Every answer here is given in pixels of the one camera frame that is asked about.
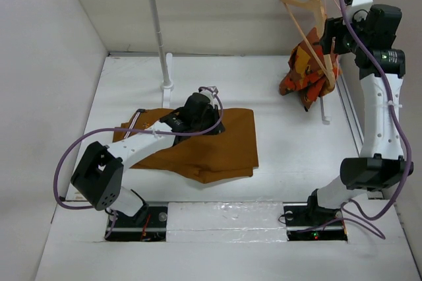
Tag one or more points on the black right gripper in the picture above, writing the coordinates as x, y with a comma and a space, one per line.
334, 26

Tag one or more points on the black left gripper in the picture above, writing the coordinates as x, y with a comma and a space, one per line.
212, 111

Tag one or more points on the brown trousers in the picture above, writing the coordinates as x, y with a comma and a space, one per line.
209, 158

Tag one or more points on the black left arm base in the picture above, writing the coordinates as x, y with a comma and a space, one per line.
152, 228

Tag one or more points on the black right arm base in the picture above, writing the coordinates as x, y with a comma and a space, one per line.
306, 221

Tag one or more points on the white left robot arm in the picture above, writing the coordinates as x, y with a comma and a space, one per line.
98, 176

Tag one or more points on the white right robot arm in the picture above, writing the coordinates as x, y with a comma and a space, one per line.
385, 157

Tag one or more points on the orange patterned garment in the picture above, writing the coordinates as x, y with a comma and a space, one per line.
304, 77

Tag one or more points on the pink wire hanger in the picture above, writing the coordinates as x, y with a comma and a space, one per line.
327, 14

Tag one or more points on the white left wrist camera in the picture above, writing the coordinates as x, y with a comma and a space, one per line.
210, 91

